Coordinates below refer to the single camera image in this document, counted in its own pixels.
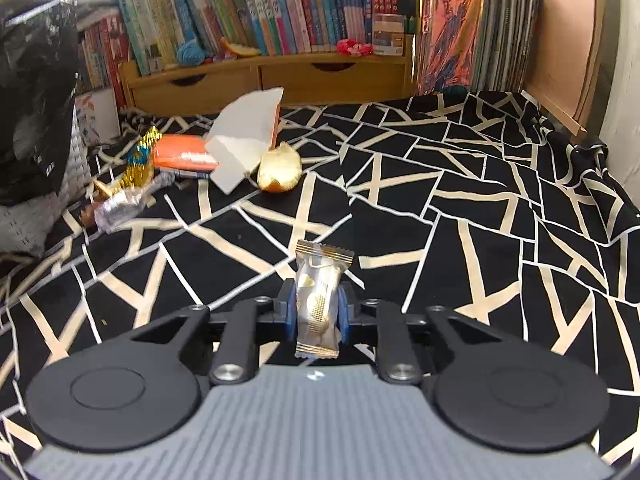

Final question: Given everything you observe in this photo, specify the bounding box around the row of short upright books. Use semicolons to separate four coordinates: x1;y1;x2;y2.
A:
75;7;131;96

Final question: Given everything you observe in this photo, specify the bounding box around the white gold candy packet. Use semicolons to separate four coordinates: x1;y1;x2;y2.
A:
294;240;355;359

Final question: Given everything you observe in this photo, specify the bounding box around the black trash bag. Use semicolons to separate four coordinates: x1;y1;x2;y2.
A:
0;0;81;206

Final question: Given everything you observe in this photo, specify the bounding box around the orange peel slice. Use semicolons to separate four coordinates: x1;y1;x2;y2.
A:
220;36;262;58

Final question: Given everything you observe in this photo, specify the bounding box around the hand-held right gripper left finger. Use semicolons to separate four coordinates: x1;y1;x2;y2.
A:
131;280;297;386

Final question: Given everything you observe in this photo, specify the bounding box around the row of tall colourful paperbacks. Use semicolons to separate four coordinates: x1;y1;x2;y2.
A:
114;0;426;76

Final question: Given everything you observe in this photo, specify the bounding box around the light wooden board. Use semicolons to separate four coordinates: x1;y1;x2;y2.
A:
525;0;608;133

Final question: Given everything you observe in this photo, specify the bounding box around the row of thin magazines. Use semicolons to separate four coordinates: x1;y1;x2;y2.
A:
415;0;543;96

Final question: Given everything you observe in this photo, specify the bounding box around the white printed box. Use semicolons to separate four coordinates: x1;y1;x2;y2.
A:
75;87;121;148

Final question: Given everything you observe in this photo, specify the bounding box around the gold foil candy wrapper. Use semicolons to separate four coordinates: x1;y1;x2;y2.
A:
92;126;163;198

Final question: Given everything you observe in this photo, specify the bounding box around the white woven waste basket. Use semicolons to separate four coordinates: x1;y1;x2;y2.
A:
0;95;93;256

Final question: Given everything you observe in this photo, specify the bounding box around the small red toy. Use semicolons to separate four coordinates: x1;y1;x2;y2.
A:
336;39;375;56

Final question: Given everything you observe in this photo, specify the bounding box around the wooden desktop shelf with drawers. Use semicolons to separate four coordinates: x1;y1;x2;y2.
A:
117;35;418;111

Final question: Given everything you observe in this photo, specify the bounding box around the blue yarn ball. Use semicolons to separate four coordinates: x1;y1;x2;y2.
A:
176;40;207;67

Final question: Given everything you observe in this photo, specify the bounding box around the silver clear wrapper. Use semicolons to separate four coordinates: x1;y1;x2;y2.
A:
94;175;176;235

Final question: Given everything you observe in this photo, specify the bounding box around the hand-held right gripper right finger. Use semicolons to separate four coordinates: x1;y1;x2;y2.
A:
336;282;501;386

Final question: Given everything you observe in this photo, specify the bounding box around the black cream patterned cloth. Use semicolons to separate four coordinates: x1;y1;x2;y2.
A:
0;87;640;471

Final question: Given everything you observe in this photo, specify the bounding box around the small labelled jar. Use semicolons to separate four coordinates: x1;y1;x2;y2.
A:
372;14;406;56

